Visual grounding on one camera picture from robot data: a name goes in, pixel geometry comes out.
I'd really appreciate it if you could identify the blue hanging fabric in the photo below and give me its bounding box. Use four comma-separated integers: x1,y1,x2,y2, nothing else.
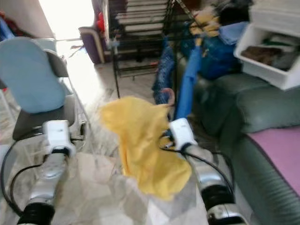
0,16,15,43

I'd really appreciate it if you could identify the yellow garment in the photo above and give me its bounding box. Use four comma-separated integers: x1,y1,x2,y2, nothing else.
190,9,221,37

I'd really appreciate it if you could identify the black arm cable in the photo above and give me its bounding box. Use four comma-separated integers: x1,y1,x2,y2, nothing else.
159,138,235,193
9,163,45,218

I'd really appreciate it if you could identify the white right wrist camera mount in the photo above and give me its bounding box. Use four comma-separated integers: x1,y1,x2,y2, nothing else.
169,117,197,150

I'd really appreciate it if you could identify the white leaning board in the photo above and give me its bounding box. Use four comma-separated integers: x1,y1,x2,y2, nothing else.
115,0,169,24

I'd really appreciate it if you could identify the red plastic hanger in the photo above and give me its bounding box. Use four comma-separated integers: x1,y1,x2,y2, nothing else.
162,88,175,106

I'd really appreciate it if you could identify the dark clothes heap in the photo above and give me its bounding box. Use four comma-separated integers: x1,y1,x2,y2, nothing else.
218,0,254,26

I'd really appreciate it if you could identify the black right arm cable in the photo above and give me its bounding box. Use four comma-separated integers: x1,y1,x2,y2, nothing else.
159,138,235,193

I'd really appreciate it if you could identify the brown garment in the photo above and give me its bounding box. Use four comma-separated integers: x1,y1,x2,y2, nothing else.
241,45,286,66

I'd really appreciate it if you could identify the white storage bin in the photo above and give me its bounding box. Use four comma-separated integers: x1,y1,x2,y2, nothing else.
249,0,300,36
234,22,300,90

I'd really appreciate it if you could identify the blue checkered shirt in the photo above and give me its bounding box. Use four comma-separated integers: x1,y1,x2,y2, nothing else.
152,40,176,92

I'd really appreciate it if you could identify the dark blue storage bag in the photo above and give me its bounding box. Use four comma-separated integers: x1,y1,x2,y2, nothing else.
178,35,244,80

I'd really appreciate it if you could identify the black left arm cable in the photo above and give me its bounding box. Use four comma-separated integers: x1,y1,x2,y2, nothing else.
9,163,45,218

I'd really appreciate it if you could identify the pink cushion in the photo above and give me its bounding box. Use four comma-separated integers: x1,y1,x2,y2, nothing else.
248,127,300,197

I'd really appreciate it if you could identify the purple armchair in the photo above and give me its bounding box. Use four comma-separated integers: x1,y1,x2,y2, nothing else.
79,0,113,65

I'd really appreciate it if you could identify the black metal drying rack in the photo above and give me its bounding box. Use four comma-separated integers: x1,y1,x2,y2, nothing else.
102,0,204,99

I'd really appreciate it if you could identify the dark green sofa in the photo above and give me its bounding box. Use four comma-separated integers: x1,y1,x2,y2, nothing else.
176,52,300,225

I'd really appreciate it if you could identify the light blue garment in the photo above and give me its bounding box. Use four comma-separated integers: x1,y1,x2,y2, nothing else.
220,21,251,45

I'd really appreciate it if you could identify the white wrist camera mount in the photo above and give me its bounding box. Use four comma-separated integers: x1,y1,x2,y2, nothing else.
169,117,197,150
42,120,75,156

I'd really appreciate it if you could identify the yellow shirt black lettering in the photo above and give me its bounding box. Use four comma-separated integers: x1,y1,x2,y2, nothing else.
99,96,193,201

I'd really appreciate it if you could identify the light blue chair cushion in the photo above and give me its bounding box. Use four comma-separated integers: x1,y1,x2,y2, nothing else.
0,37,71,114

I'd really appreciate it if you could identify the red cloth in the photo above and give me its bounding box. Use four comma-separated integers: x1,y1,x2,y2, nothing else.
96,12,106,32

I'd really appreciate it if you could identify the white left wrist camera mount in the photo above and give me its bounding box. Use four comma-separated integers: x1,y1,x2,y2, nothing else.
42,120,75,156

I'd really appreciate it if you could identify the grey folding chair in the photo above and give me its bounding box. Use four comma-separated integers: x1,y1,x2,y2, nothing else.
12,49,90,141

